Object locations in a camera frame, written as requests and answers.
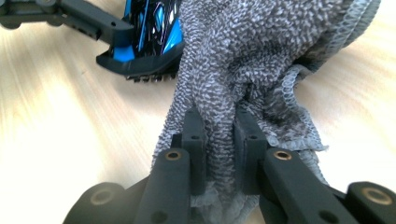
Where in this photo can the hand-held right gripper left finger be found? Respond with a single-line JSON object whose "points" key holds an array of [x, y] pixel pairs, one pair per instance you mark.
{"points": [[193, 155]]}

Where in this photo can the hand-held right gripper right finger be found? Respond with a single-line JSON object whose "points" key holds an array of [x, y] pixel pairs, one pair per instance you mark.
{"points": [[249, 155]]}

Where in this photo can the grey cloth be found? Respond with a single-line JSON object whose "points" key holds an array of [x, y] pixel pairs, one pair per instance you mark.
{"points": [[243, 62]]}

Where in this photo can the blue toy car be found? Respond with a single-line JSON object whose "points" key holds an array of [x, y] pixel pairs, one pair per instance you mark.
{"points": [[149, 40]]}

